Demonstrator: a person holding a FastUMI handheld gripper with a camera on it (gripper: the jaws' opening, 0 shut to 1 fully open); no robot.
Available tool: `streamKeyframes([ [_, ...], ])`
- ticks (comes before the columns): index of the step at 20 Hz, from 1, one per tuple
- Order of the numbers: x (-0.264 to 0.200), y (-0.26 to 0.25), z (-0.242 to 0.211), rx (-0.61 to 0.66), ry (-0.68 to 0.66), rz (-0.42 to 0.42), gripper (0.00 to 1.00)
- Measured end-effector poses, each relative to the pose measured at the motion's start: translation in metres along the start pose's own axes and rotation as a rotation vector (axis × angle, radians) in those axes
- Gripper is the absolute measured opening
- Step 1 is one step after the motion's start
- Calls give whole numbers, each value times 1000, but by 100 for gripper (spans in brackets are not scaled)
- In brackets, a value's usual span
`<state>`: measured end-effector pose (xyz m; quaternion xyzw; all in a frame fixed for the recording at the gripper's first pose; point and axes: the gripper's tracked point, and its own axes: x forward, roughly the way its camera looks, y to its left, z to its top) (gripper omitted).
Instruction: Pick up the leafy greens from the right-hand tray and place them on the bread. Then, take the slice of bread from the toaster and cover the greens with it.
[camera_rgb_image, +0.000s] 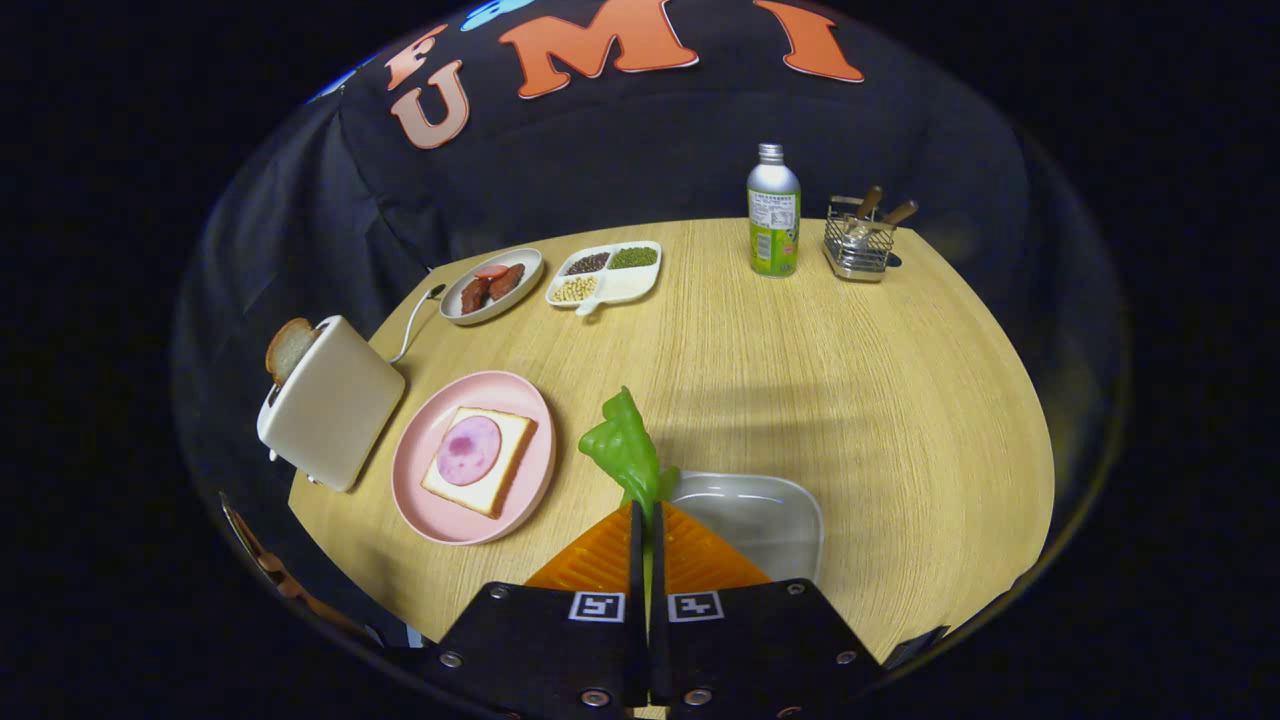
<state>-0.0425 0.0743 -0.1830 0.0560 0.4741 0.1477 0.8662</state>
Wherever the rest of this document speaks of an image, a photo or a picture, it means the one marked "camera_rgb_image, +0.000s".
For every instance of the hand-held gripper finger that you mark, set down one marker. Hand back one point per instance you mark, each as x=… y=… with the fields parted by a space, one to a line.
x=661 y=620
x=637 y=570

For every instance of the green lettuce leaf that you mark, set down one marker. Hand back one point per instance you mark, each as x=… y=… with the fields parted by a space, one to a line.
x=625 y=450

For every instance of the toasted bread slice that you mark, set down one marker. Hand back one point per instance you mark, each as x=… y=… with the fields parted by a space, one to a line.
x=288 y=348

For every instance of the white square plate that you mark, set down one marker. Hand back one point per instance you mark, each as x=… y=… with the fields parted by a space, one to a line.
x=750 y=520

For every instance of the white bread slice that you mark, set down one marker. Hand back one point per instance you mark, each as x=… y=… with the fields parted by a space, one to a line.
x=505 y=470

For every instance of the pink ham slice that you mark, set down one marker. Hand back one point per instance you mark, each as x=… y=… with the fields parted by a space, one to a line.
x=468 y=452

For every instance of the pink round plate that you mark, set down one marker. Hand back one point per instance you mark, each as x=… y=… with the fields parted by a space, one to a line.
x=520 y=395

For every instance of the white divided dish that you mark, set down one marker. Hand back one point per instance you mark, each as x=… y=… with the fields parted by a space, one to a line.
x=625 y=285

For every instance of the pile of yellow soybeans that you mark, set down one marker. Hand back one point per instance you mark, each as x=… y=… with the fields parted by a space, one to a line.
x=574 y=289

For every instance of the pile of dark beans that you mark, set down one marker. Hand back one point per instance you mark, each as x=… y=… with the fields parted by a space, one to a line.
x=588 y=263

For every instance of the pile of green beans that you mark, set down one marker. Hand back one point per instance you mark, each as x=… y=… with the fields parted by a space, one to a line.
x=634 y=258

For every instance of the brown meat piece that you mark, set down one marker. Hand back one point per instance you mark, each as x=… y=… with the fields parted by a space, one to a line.
x=474 y=296
x=505 y=283

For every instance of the round white meat plate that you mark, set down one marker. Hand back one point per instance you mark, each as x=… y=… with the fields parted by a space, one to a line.
x=455 y=300

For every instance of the red sausage slice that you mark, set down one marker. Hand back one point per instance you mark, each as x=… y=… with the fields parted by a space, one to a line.
x=490 y=271

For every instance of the cream white toaster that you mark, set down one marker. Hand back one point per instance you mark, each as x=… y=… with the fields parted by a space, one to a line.
x=335 y=410

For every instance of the silver and green bottle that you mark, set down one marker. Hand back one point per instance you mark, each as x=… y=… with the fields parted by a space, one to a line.
x=773 y=215

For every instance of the black backdrop cloth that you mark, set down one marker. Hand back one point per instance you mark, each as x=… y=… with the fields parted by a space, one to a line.
x=600 y=170

